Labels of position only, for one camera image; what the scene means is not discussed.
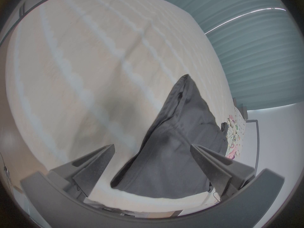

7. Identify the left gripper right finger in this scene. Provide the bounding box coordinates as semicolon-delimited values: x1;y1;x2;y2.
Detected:
190;143;256;197

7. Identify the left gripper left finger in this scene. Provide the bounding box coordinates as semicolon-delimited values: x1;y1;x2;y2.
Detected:
49;143;116;198

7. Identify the black polo shirt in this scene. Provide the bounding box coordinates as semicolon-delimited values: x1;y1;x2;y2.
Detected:
110;74;228;199

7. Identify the bed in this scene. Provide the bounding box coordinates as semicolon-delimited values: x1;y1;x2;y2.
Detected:
5;0;259;219

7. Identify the white printed garment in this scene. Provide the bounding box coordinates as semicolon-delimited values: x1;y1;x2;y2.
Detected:
225;114;241;154

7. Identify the grey bedside table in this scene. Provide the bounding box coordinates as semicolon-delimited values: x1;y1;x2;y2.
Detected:
233;98;248;114

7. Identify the blue-green curtain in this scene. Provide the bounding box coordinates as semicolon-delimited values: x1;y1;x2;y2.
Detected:
135;0;286;34
205;8;304;111

